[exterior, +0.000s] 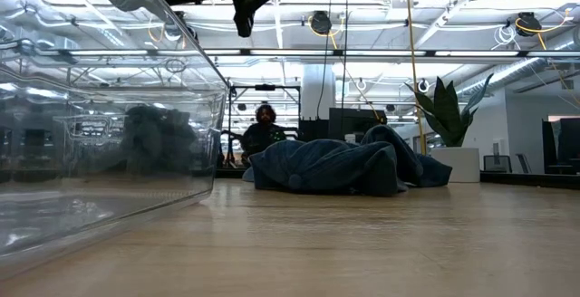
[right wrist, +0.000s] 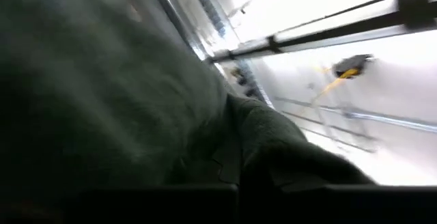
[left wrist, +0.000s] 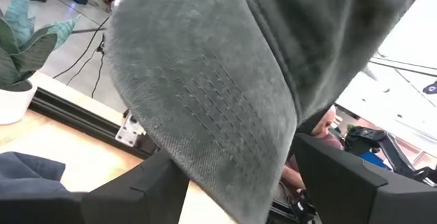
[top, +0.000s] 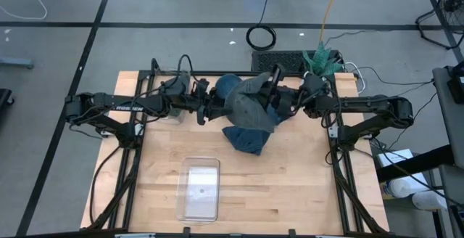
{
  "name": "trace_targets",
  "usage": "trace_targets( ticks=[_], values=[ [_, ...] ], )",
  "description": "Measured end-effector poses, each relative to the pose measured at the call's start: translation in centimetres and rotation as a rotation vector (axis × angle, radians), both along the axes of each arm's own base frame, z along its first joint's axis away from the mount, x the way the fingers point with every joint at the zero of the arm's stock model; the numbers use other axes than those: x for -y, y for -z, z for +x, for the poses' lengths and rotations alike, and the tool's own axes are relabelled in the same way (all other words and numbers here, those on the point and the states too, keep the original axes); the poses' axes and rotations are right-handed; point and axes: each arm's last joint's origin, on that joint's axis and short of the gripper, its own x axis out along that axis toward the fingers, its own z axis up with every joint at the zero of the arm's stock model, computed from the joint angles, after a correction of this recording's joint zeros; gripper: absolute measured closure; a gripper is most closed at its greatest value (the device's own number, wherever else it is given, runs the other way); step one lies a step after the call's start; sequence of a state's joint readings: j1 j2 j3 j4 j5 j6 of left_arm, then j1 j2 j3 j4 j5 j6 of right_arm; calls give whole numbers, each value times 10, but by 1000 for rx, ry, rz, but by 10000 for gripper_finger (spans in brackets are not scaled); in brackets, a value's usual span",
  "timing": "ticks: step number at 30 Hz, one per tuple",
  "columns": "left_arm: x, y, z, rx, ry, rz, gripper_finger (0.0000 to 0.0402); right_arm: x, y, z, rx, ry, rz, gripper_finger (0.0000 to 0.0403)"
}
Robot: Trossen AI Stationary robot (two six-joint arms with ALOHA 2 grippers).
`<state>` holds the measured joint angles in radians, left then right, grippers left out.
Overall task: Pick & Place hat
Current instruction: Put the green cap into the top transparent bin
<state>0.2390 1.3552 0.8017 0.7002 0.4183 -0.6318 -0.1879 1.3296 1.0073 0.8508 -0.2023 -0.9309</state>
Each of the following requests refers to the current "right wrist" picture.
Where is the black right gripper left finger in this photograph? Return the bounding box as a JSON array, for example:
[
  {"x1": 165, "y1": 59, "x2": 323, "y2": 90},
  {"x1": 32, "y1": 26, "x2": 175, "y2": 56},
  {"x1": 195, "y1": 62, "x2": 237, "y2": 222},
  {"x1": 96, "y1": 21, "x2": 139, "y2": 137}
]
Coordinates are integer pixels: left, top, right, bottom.
[{"x1": 64, "y1": 141, "x2": 242, "y2": 224}]

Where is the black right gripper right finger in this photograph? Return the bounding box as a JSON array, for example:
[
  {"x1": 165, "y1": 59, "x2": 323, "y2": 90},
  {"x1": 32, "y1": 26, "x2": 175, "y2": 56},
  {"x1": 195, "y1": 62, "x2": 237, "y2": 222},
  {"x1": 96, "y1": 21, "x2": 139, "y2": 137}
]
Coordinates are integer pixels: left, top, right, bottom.
[{"x1": 240, "y1": 184, "x2": 437, "y2": 224}]

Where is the green terry hat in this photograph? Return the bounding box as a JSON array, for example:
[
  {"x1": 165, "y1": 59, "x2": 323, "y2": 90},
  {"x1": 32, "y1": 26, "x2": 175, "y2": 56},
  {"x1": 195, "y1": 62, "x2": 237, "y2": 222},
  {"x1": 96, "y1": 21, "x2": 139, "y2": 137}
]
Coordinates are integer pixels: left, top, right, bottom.
[{"x1": 0, "y1": 0, "x2": 376, "y2": 224}]

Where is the black overhead beam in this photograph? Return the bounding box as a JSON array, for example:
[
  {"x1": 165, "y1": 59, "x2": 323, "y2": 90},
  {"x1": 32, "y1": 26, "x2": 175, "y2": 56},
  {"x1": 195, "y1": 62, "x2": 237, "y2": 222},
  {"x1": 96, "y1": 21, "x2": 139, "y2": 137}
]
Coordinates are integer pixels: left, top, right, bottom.
[{"x1": 204, "y1": 0, "x2": 437, "y2": 64}]

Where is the yellow cable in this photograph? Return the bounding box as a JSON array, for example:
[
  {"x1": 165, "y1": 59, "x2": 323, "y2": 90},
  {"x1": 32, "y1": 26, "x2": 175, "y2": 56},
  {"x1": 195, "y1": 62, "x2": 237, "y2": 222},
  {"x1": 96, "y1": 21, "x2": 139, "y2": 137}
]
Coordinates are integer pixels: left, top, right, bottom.
[{"x1": 300, "y1": 67, "x2": 360, "y2": 115}]

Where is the ceiling cord reel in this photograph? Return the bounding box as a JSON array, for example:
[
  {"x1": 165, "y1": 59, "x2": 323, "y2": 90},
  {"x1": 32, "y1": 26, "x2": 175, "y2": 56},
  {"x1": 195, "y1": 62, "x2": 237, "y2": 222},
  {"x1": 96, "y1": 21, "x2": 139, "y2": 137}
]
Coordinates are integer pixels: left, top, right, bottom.
[{"x1": 332, "y1": 53, "x2": 373, "y2": 79}]

